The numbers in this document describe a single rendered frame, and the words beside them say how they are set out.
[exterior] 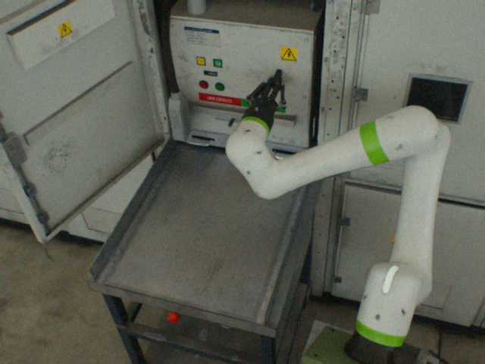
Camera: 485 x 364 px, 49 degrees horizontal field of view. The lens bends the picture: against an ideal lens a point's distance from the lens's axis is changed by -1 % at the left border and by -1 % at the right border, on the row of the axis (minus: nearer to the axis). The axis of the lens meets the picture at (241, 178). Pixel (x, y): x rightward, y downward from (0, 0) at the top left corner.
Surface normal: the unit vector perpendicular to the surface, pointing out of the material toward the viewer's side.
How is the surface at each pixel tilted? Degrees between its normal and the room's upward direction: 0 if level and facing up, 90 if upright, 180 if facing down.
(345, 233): 90
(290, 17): 0
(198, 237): 0
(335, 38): 90
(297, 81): 90
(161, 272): 0
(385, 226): 90
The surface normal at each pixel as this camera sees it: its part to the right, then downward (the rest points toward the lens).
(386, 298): -0.37, -0.02
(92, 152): 0.81, 0.38
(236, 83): -0.30, 0.69
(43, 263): -0.05, -0.71
